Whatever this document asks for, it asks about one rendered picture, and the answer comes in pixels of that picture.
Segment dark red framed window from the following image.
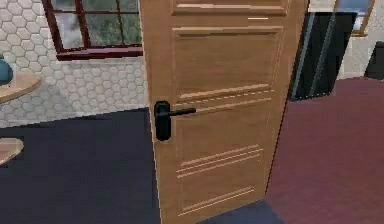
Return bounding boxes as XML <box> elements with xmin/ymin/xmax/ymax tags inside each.
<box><xmin>41</xmin><ymin>0</ymin><xmax>144</xmax><ymax>62</ymax></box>

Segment light wooden room door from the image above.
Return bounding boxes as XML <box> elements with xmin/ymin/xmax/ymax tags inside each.
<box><xmin>138</xmin><ymin>0</ymin><xmax>310</xmax><ymax>224</ymax></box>

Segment black door lever handle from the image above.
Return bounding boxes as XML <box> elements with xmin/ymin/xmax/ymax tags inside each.
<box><xmin>153</xmin><ymin>100</ymin><xmax>197</xmax><ymax>142</ymax></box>

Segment black glass panel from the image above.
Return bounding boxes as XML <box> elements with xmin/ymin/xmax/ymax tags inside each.
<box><xmin>288</xmin><ymin>11</ymin><xmax>358</xmax><ymax>102</ymax></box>

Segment light wooden framed window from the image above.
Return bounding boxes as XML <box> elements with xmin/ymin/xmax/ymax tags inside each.
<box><xmin>334</xmin><ymin>0</ymin><xmax>376</xmax><ymax>37</ymax></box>

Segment light wooden stool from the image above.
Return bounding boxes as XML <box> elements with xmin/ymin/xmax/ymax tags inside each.
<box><xmin>0</xmin><ymin>137</ymin><xmax>25</xmax><ymax>167</ymax></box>

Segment round light wooden table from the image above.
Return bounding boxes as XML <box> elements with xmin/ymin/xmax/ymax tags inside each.
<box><xmin>0</xmin><ymin>72</ymin><xmax>43</xmax><ymax>105</ymax></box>

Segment teal round vase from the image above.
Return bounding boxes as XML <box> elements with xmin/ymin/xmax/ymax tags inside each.
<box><xmin>0</xmin><ymin>54</ymin><xmax>14</xmax><ymax>86</ymax></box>

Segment black box furniture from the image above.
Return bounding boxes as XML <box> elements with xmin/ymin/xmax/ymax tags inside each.
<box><xmin>363</xmin><ymin>40</ymin><xmax>384</xmax><ymax>81</ymax></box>

